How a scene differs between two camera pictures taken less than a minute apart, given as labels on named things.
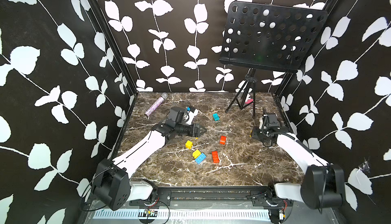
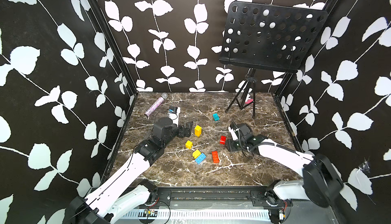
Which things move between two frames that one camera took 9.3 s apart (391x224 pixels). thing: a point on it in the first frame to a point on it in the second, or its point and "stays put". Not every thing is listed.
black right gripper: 254,133 to 229,145
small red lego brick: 223,139 stays put
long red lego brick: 215,157 stays put
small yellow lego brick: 189,144 stays put
